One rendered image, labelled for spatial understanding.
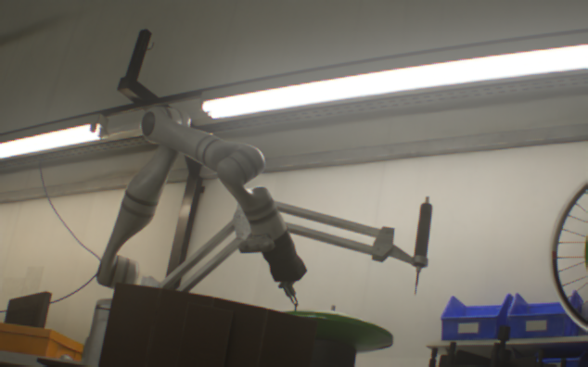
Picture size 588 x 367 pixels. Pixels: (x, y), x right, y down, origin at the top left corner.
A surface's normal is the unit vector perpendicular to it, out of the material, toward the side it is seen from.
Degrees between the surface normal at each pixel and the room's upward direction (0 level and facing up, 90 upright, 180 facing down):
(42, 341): 94
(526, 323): 100
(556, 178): 90
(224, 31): 90
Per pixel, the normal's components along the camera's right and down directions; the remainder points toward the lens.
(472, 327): -0.54, -0.25
